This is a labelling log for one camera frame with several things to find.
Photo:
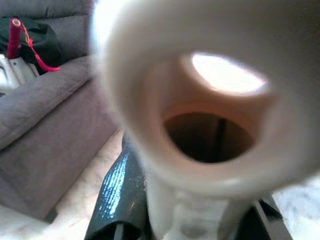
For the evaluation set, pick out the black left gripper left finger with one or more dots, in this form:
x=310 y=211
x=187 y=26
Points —
x=117 y=195

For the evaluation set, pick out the red tassel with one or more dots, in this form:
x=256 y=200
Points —
x=47 y=66

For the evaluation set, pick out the beige broom with purple bristles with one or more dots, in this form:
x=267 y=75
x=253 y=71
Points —
x=190 y=62

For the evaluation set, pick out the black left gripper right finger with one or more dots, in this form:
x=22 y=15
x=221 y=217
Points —
x=267 y=220

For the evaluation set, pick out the white plastic object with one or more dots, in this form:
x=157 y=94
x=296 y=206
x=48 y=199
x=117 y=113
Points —
x=12 y=72

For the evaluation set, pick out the grey fabric sofa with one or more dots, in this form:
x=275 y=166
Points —
x=50 y=130

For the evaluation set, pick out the red tube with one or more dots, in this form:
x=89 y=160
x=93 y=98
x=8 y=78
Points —
x=13 y=40

